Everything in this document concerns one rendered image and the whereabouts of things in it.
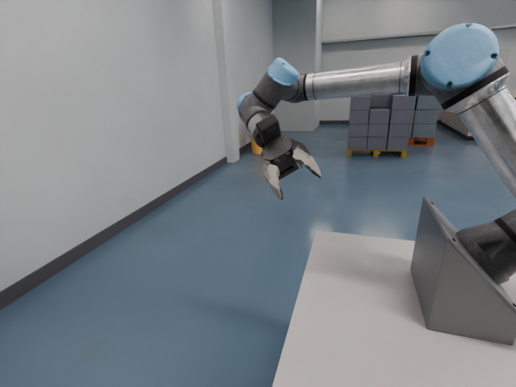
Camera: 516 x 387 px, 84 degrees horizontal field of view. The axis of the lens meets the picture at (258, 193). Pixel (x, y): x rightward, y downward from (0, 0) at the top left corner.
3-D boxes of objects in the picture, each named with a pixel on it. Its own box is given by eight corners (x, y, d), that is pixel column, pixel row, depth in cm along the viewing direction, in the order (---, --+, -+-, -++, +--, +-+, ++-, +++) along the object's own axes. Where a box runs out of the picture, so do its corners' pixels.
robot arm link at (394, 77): (473, 48, 70) (286, 73, 92) (484, 35, 60) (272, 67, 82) (468, 97, 72) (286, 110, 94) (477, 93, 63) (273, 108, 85)
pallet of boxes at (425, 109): (433, 146, 607) (445, 78, 558) (387, 145, 634) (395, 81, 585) (420, 133, 730) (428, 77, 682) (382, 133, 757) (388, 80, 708)
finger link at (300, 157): (332, 178, 64) (302, 161, 70) (328, 163, 59) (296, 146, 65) (323, 188, 64) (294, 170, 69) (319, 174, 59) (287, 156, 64)
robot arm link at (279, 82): (288, 61, 80) (265, 93, 85) (272, 51, 70) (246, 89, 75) (308, 78, 79) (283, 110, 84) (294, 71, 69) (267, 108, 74)
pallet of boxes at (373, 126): (346, 156, 563) (350, 97, 522) (347, 147, 626) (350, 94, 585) (406, 157, 532) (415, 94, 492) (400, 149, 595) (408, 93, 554)
